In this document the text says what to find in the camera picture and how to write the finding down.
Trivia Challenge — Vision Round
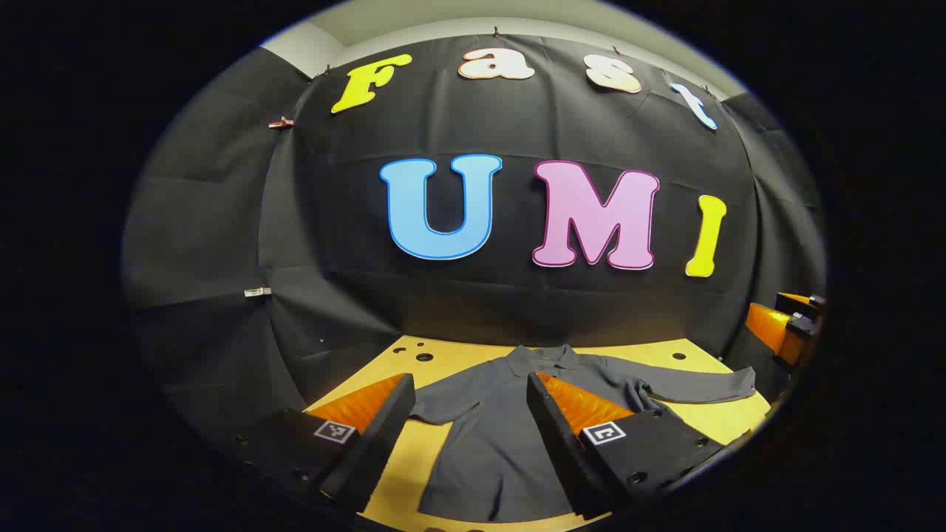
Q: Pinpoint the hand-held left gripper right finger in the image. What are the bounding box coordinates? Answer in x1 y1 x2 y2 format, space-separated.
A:
526 372 729 520

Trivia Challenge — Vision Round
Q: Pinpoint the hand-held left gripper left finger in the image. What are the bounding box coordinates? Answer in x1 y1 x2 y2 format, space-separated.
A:
235 373 417 516

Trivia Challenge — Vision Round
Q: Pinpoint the grey collared shirt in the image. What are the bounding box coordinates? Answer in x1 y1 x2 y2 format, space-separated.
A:
409 344 757 523

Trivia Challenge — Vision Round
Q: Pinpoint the black backdrop cloth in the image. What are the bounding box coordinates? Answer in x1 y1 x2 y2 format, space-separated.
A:
122 33 827 444

